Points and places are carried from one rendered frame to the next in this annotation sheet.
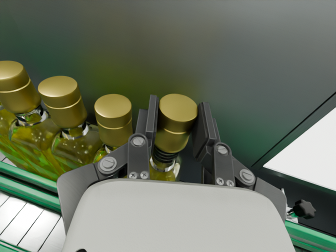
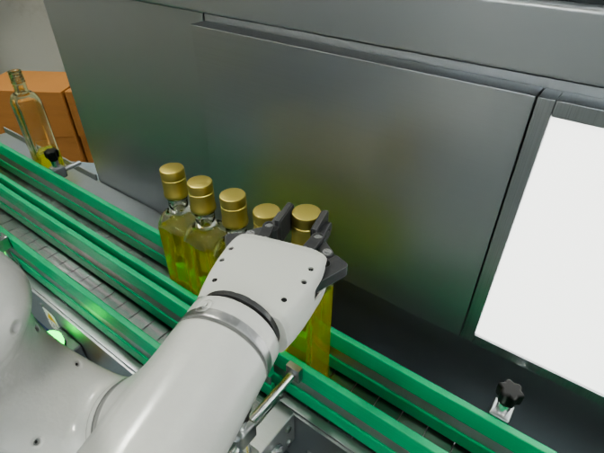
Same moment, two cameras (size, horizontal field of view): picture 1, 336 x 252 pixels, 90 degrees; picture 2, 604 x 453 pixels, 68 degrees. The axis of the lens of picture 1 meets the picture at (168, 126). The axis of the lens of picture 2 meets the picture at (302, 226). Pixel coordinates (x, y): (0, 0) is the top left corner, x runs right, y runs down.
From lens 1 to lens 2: 0.39 m
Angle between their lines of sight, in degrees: 25
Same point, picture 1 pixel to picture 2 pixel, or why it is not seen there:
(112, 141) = not seen: hidden behind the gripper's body
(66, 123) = (232, 225)
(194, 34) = (352, 156)
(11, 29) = (198, 141)
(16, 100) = (201, 204)
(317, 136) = (515, 280)
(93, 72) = (265, 188)
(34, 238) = not seen: hidden behind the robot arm
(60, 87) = (234, 195)
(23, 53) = (201, 164)
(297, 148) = (503, 301)
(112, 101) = (266, 208)
